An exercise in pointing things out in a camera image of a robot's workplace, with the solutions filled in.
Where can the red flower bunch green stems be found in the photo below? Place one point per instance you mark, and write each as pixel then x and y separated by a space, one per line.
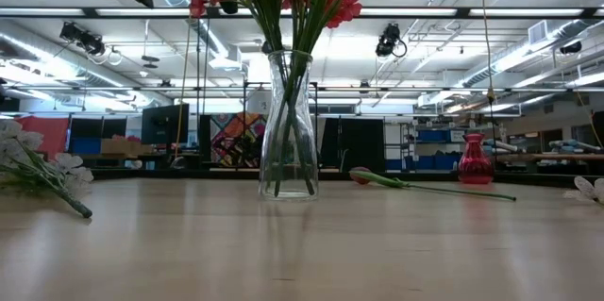
pixel 302 13

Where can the red tulip green stem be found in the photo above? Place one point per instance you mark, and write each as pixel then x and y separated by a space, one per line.
pixel 377 178

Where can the clear glass vase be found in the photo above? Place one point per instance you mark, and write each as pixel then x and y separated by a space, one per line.
pixel 288 150

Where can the red glass vase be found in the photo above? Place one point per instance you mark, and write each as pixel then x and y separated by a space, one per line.
pixel 475 164

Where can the colourful patterned panel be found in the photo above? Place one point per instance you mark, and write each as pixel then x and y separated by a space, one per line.
pixel 236 138

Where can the black computer monitor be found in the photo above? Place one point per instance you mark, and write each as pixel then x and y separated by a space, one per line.
pixel 162 124

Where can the cardboard box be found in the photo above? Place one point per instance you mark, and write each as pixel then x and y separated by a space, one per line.
pixel 118 146

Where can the black partition panel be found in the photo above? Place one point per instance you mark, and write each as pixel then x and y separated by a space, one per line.
pixel 358 143

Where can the red partition panel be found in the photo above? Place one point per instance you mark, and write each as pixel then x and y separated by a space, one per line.
pixel 45 133

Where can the blue storage bin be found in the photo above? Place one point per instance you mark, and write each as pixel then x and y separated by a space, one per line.
pixel 431 135

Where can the black ceiling-mounted camera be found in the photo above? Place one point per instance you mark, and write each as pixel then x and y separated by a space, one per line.
pixel 389 39
pixel 82 39

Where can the black overhead frame bar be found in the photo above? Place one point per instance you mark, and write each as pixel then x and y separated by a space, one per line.
pixel 495 12

